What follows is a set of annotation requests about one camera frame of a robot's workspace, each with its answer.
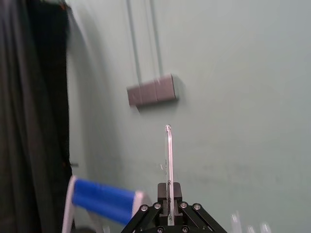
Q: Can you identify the blue and white chair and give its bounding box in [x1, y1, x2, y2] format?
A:
[61, 175, 154, 233]

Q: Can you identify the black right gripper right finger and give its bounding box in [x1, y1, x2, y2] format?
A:
[173, 183, 226, 233]

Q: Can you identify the grey wall junction box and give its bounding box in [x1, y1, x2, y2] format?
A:
[126, 73, 182, 109]

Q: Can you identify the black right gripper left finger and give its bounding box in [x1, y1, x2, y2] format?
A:
[121, 183, 169, 233]

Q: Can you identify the pale wall conduit pipe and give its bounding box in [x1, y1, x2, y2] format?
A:
[148, 0, 164, 79]
[126, 0, 143, 85]

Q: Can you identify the black curtain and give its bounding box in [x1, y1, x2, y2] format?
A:
[0, 0, 74, 233]

